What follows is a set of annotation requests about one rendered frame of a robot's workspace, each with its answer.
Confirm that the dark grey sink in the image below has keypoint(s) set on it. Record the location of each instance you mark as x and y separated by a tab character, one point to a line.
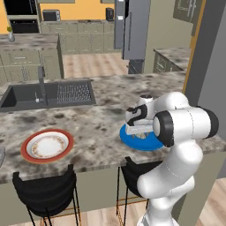
26	95

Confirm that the grey fridge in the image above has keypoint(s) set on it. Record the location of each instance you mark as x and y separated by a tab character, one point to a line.
135	29

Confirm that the olive island cupboards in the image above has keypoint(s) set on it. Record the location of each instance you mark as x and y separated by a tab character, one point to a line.
20	63

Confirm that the blue plate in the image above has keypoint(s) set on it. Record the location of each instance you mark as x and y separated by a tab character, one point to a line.
144	144

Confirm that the dark grey tap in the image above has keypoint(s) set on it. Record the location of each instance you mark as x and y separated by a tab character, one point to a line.
43	85

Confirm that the black stool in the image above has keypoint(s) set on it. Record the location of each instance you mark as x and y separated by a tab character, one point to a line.
132	176
47	191

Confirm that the olive wall cupboard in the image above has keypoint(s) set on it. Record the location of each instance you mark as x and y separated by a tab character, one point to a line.
188	10

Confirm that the black coffee machine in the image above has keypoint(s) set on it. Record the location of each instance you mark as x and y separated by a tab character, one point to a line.
109	14

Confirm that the red-rimmed white plate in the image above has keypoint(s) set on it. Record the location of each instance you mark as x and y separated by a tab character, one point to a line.
47	145

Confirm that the grey vase with plant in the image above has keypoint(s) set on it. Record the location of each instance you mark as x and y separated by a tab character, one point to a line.
11	35

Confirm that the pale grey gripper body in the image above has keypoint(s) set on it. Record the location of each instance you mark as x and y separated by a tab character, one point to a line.
140	129

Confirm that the olive cupboard run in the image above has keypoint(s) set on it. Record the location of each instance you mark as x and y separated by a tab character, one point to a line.
85	36

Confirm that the black wall oven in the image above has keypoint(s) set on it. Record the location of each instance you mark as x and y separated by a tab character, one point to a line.
22	14

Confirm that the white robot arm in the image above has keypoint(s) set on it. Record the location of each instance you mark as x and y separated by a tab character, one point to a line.
173	164

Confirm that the grey microwave oven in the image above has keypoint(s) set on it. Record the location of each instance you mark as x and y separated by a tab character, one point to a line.
51	15

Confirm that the olive cupboards with drawers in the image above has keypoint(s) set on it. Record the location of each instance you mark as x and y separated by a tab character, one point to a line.
164	63

